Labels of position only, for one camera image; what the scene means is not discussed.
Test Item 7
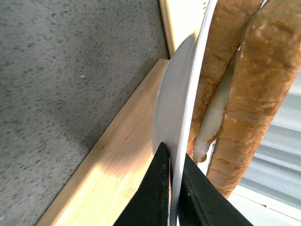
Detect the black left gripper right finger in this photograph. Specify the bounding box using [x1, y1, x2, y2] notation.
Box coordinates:
[178, 155, 252, 226]

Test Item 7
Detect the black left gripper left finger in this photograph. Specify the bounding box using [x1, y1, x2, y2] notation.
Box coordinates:
[114, 142, 169, 226]

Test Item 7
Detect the white round plate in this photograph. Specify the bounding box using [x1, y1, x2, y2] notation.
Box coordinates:
[152, 0, 217, 226]

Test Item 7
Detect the bread slice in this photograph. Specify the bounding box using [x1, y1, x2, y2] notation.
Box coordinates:
[207, 0, 301, 197]
[187, 0, 262, 158]

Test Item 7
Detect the white sandwich filling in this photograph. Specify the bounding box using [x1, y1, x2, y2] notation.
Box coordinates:
[192, 52, 239, 163]

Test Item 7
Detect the wooden cutting board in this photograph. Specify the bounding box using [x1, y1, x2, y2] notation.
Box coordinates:
[37, 59, 169, 226]

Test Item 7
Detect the yellow bear tray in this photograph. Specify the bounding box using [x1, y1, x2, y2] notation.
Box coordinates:
[159, 0, 208, 57]

